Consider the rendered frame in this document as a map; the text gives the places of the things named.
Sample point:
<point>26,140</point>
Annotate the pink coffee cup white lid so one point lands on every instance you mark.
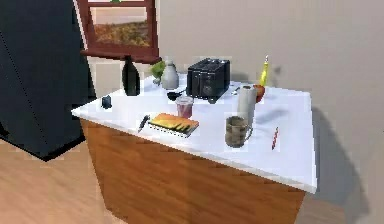
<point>184,106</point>

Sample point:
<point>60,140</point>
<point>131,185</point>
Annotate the wooden counter with white top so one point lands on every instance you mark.
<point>186,166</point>

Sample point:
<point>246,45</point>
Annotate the orange book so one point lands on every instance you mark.
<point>173,124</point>

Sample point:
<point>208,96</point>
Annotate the black ladle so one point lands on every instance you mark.
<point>175,94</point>

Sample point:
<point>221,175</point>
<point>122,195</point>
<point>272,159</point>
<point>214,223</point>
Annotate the black toaster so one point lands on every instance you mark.
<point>208,80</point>

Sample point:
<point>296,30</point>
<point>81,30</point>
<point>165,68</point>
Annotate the grey vase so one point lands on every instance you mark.
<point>170,76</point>

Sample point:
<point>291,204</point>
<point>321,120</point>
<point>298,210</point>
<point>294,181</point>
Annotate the brown mug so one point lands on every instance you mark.
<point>235,131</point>

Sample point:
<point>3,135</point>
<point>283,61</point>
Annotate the green lettuce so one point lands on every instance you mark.
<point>157,69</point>

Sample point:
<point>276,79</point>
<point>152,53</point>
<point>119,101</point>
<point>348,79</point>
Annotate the white paper towel roll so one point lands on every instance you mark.
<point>247,103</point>

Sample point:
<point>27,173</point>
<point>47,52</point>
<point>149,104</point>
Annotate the black bottle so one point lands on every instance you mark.
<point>130,78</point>

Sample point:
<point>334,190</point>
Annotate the yellow spray bottle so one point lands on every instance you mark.
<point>264,74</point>

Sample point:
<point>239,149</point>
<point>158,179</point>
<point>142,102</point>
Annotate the red pencil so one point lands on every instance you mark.
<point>275,138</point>

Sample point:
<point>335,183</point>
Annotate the small black shaker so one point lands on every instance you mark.
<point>106,101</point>

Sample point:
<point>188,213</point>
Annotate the red framed window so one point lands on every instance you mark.
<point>120,30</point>

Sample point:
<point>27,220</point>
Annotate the black fridge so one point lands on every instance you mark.
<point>36,76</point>

